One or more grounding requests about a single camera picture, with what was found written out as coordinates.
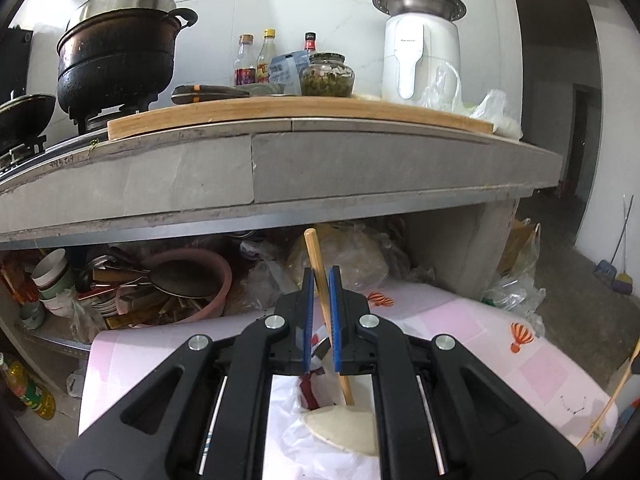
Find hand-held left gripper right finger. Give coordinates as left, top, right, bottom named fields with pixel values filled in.
left=327, top=265, right=587, bottom=480

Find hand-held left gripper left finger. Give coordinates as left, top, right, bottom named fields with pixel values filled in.
left=56, top=266, right=316, bottom=480

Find bamboo chopstick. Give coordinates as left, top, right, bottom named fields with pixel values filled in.
left=304, top=228, right=356, bottom=407
left=577, top=337, right=640, bottom=448

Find white shell-shaped rice scoop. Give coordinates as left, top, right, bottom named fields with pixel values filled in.
left=304, top=406, right=379, bottom=457

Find bagged flatbreads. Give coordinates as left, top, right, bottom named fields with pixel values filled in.
left=285, top=223, right=391, bottom=306

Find pink basin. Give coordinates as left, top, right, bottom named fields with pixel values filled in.
left=116, top=248, right=234, bottom=329

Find dark round pan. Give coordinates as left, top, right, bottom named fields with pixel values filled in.
left=147, top=260, right=223, bottom=301

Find grey concrete counter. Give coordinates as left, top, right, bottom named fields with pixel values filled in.
left=0, top=109, right=564, bottom=306

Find translucent plastic bag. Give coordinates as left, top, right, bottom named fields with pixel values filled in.
left=482, top=280, right=547, bottom=331

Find cardboard box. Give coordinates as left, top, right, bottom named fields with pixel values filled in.
left=500, top=217, right=542, bottom=281

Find wooden cutting board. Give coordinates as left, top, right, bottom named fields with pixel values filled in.
left=106, top=94, right=496, bottom=141

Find knotted plastic bag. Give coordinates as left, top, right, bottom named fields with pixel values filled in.
left=65, top=295, right=108, bottom=343

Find glass pickle jar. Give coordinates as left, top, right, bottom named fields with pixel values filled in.
left=299, top=52, right=356, bottom=98

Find clear plastic bag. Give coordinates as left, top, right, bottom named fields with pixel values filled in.
left=419, top=60, right=476, bottom=111

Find blue packet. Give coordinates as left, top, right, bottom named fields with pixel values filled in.
left=268, top=51, right=311, bottom=95

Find metal shelf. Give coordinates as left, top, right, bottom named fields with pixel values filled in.
left=20, top=327, right=93, bottom=358

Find stack of white bowls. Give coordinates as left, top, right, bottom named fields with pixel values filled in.
left=31, top=248, right=76, bottom=318

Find brown-capped sauce bottle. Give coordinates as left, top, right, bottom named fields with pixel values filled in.
left=234, top=34, right=257, bottom=87

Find crumpled white plastic bag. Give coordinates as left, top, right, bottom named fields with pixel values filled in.
left=470, top=89, right=523, bottom=140

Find blue bowl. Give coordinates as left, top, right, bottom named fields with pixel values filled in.
left=19, top=300, right=47, bottom=331

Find cooking oil bottle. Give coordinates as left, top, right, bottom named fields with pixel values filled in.
left=0, top=352, right=56, bottom=421

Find red packets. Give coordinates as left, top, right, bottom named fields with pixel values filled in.
left=0, top=255, right=31, bottom=306

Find white kitchen appliance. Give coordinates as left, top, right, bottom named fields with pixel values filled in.
left=381, top=12, right=461, bottom=107

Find black stockpot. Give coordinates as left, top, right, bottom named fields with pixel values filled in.
left=56, top=7, right=199, bottom=116

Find gas stove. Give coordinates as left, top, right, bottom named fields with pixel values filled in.
left=0, top=102, right=151, bottom=181

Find steel bowl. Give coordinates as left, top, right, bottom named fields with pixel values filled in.
left=372, top=0, right=467, bottom=23

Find black wok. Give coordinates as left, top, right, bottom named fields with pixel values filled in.
left=0, top=92, right=57, bottom=141

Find steel pot lid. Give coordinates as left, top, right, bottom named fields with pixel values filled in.
left=65, top=0, right=178, bottom=26

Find black appliance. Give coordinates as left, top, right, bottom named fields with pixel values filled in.
left=0, top=27, right=34, bottom=103

